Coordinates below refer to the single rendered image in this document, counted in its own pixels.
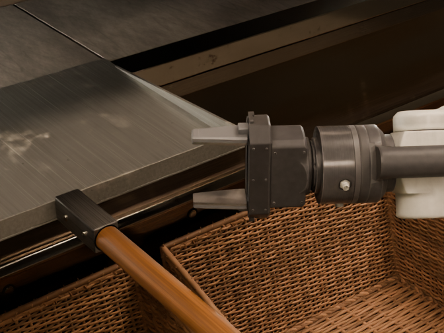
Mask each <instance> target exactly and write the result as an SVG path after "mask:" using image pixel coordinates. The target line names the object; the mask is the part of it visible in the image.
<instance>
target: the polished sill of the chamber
mask: <svg viewBox="0 0 444 333"><path fill-rule="evenodd" d="M422 1H426V0H316V1H312V2H310V3H305V4H303V5H299V6H296V7H292V8H290V9H286V10H283V11H279V12H276V13H272V14H269V15H266V16H262V17H258V18H255V19H252V20H248V21H245V22H241V23H238V24H234V25H232V26H228V27H225V28H221V29H219V30H214V31H211V32H208V33H205V34H201V35H198V36H194V37H191V38H187V39H185V40H181V41H178V42H174V43H171V44H167V45H165V46H161V47H158V48H154V49H151V50H147V51H144V52H140V53H138V54H133V55H129V56H127V57H123V58H120V59H116V60H114V61H111V63H113V64H114V65H116V66H119V67H121V68H123V69H125V70H127V71H129V72H131V73H133V74H135V75H137V76H139V77H141V78H143V79H145V80H147V81H149V82H151V83H153V84H155V85H157V86H162V85H165V84H168V83H172V82H175V81H178V80H181V79H184V78H187V77H191V76H193V75H197V74H199V73H203V72H205V71H209V70H212V69H215V68H218V67H221V66H224V65H227V64H230V63H234V62H236V61H240V60H242V59H246V58H248V57H252V56H256V55H258V54H262V53H264V52H268V51H270V50H274V49H277V48H280V47H283V46H286V45H289V44H293V43H296V42H299V41H301V40H305V39H307V38H311V37H314V36H318V35H320V34H324V33H326V32H330V31H332V30H336V29H339V28H342V27H345V26H348V25H351V24H355V23H357V22H361V21H363V20H367V19H370V18H373V17H377V16H379V15H383V14H385V13H389V12H391V11H395V10H398V9H401V8H404V7H407V6H410V5H413V4H416V3H420V2H422Z"/></svg>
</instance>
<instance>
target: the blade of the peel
mask: <svg viewBox="0 0 444 333"><path fill-rule="evenodd" d="M223 126H235V125H234V124H232V123H230V122H228V121H227V120H225V119H223V118H221V117H219V116H217V115H215V114H213V113H211V112H209V111H207V110H205V109H203V108H201V107H199V106H197V105H195V104H193V103H191V102H189V101H187V100H185V99H183V98H181V97H179V96H177V95H175V94H173V93H171V92H169V91H167V90H165V89H163V88H161V87H159V86H157V85H155V84H153V83H151V82H149V81H147V80H145V79H143V78H141V77H139V76H137V75H135V74H133V73H131V72H129V71H127V70H125V69H123V68H121V67H119V66H116V65H114V64H113V63H111V62H110V61H108V60H107V59H105V58H102V59H98V60H96V61H92V62H89V63H85V64H82V65H78V66H75V67H71V68H69V69H64V70H61V71H58V72H55V73H50V74H48V75H44V76H41V77H37V78H34V79H31V80H27V81H23V82H21V83H17V84H14V85H10V86H7V87H3V88H0V242H1V241H3V240H6V239H9V238H11V237H14V236H16V235H19V234H21V233H24V232H27V231H29V230H32V229H35V228H37V227H40V226H42V225H45V224H47V223H50V222H52V221H55V220H57V215H56V202H55V197H56V196H59V195H61V194H64V193H66V192H70V191H72V190H75V189H79V190H80V191H82V193H84V194H85V195H86V196H88V197H89V198H90V199H91V200H92V201H93V202H95V203H96V204H100V203H102V202H105V201H107V200H110V199H112V198H115V197H118V196H121V195H122V194H126V193H128V192H130V191H133V190H136V189H138V188H141V187H144V186H146V185H148V184H152V183H154V182H156V181H159V180H162V179H164V178H167V177H169V176H172V175H174V174H178V173H179V172H182V171H185V170H188V169H190V168H193V167H196V166H198V165H201V164H204V163H206V162H208V161H212V160H214V159H216V158H219V157H222V156H224V155H227V154H229V153H232V152H234V151H237V150H239V149H242V148H245V146H244V145H193V144H192V130H193V129H200V128H215V127H223Z"/></svg>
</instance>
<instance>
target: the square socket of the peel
mask: <svg viewBox="0 0 444 333"><path fill-rule="evenodd" d="M55 208H56V215H57V220H58V221H60V222H61V223H62V224H63V225H64V226H66V227H67V228H68V229H69V230H70V231H71V232H72V233H73V234H74V235H75V236H76V237H78V238H79V239H80V240H81V241H82V242H83V243H85V244H86V245H87V246H88V247H89V248H90V249H91V250H92V251H93V252H94V253H98V252H101V250H100V249H99V248H98V247H97V245H96V238H97V236H98V234H99V232H101V230H103V229H104V228H105V227H109V226H113V227H115V228H117V229H118V222H117V221H116V220H115V219H114V218H113V217H112V216H111V215H109V214H108V213H107V212H106V211H104V210H103V209H102V208H101V207H100V206H99V205H97V204H96V203H95V202H93V201H92V200H91V199H90V198H89V197H88V196H86V195H85V194H84V193H82V191H80V190H79V189H75V190H72V191H70V192H66V193H64V194H61V195H59V196H56V197H55ZM118 230H119V229H118Z"/></svg>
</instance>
